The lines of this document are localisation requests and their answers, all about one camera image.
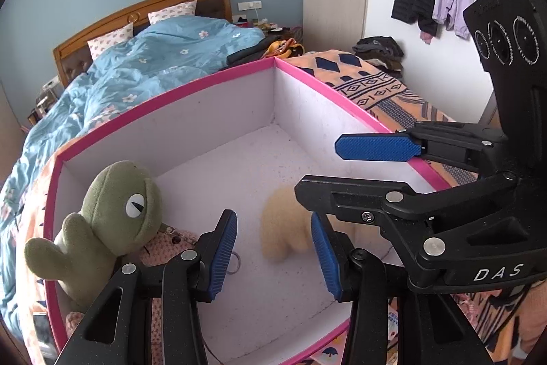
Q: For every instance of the cluttered dark bedside table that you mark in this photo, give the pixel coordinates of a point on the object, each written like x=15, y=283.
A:
x=42, y=108

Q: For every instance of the cream fluffy plush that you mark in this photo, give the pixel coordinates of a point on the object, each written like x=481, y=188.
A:
x=282, y=228

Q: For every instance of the white wall socket panel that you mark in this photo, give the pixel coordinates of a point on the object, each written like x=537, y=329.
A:
x=249, y=5
x=51, y=82

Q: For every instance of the yellow black bag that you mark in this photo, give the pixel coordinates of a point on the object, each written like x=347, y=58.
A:
x=284, y=48

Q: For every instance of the pile of dark clothes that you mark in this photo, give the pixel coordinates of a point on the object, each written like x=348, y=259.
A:
x=378, y=53

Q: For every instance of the green frog plush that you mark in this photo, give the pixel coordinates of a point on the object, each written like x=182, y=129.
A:
x=115, y=215

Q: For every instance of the white pink-print pillow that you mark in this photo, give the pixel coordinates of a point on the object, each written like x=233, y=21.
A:
x=111, y=42
x=173, y=11

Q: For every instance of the pink cardboard box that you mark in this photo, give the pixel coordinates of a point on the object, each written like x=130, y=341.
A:
x=239, y=125

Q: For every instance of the orange navy patterned blanket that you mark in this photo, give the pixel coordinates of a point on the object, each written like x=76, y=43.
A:
x=363, y=74

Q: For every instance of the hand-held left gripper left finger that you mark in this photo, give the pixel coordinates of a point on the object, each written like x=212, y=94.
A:
x=224, y=258

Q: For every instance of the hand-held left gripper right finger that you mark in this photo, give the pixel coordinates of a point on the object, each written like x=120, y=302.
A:
x=327, y=258

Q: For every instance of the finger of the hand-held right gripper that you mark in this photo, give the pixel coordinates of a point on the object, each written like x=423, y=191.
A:
x=342, y=194
x=371, y=147

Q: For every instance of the blue floral duvet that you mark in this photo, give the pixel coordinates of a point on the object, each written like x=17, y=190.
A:
x=149, y=61

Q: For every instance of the dark folded clothes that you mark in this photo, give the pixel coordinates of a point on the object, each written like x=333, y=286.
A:
x=248, y=55

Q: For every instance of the cluttered wooden bedside table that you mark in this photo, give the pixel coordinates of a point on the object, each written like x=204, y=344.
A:
x=269, y=27

